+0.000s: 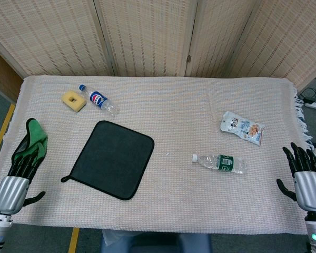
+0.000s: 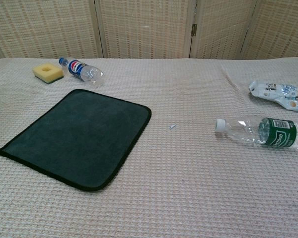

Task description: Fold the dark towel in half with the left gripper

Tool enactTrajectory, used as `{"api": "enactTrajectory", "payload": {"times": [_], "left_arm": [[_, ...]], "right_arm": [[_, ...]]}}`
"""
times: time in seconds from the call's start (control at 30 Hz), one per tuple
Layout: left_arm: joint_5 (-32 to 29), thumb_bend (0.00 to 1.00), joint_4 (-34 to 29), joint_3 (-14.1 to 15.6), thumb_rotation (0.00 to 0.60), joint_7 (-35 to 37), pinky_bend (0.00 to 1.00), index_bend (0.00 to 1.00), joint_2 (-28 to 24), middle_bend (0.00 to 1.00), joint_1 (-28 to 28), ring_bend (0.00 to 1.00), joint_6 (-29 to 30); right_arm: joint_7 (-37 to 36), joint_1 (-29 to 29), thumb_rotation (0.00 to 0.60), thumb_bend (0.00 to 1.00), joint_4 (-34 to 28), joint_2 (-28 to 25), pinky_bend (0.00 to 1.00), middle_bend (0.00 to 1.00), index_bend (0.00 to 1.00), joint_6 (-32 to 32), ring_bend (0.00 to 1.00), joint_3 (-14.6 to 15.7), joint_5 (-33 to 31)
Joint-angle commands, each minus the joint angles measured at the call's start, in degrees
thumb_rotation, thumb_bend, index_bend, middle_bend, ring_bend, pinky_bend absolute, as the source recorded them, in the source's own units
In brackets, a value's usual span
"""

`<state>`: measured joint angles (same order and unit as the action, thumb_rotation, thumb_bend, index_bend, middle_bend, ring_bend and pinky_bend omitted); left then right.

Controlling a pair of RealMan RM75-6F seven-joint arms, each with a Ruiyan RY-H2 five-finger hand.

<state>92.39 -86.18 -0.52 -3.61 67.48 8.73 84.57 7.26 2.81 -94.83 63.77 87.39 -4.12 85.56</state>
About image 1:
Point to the beige woven tablecloth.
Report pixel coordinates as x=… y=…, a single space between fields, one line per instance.
x=173 y=118

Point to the dark grey yellow-backed cloth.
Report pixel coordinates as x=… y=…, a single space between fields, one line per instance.
x=110 y=158

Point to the green label water bottle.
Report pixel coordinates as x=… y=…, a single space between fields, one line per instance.
x=225 y=163

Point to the metal screen hinge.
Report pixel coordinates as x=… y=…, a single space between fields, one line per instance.
x=189 y=58

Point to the yellow sponge with hole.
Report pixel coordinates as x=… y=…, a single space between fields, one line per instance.
x=77 y=101

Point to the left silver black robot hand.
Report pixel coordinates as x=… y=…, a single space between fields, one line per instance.
x=11 y=192

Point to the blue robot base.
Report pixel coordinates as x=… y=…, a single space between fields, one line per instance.
x=195 y=242

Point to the blue label cola bottle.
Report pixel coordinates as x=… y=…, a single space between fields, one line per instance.
x=97 y=98

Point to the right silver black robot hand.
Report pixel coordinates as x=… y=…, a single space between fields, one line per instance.
x=310 y=189

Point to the green cloth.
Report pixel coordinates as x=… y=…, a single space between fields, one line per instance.
x=37 y=131

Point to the white snack bag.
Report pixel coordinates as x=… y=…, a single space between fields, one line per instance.
x=242 y=126

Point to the brown wooden board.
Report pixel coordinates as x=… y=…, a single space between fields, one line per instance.
x=0 y=76

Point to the woven folding screen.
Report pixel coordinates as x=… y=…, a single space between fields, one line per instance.
x=147 y=34

